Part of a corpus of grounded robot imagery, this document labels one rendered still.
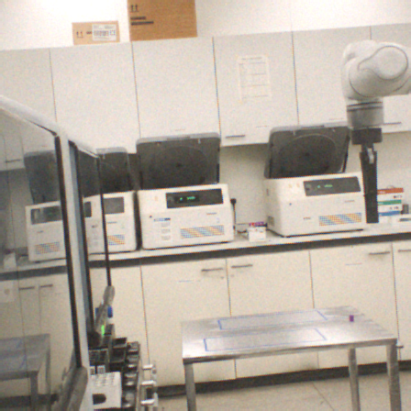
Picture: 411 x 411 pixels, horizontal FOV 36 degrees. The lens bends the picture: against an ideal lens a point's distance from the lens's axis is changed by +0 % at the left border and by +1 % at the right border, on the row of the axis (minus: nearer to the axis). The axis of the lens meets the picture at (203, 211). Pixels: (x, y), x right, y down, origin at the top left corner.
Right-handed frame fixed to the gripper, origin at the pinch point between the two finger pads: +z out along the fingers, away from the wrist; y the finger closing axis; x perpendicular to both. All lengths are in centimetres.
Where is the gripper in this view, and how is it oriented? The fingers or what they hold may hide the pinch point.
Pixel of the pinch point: (372, 209)
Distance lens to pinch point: 163.2
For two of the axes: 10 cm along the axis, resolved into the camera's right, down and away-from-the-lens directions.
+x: -9.9, 0.8, 1.3
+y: 1.3, -0.6, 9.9
